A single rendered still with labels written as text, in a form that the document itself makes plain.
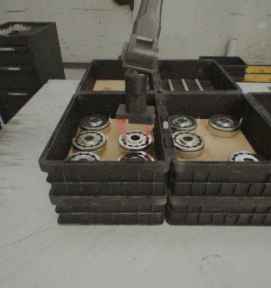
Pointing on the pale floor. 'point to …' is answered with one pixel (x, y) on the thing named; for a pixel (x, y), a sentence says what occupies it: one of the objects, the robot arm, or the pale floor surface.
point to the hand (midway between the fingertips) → (135, 137)
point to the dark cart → (23, 64)
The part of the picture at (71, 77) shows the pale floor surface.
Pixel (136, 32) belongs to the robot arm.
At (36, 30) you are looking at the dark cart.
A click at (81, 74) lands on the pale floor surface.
